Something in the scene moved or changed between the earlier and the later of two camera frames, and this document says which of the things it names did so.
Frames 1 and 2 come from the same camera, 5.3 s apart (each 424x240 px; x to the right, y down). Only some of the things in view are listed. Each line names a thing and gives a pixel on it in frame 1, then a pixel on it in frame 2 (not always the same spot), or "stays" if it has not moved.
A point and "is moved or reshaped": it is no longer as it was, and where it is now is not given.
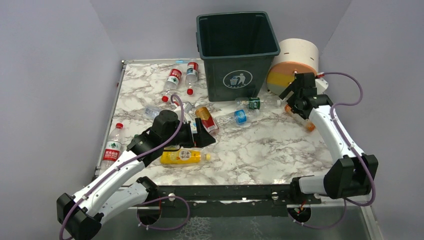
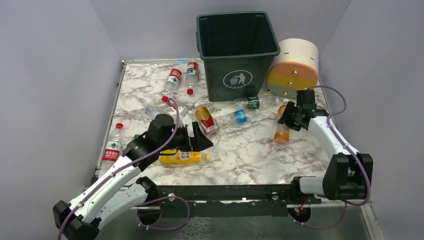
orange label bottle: x=299 y=119 is moved or reshaped
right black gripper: x=298 y=91 to x=292 y=116
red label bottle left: x=174 y=76 stays
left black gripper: x=194 y=133 stays
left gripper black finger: x=304 y=80 to x=306 y=99
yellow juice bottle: x=185 y=155 stays
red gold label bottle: x=208 y=123 stays
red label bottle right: x=191 y=76 stays
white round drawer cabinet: x=296 y=56 stays
